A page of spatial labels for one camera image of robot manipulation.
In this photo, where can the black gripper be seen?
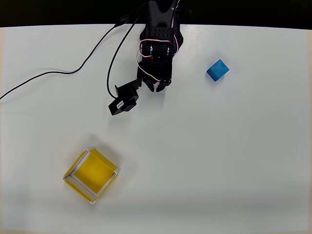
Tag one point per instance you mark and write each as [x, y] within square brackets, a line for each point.
[154, 78]

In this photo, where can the blue cube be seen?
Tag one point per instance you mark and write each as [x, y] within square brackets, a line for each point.
[217, 70]

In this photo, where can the yellow open box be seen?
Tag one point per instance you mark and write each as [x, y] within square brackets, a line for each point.
[92, 174]

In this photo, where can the black camera on bracket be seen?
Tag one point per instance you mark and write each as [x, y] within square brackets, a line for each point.
[124, 101]

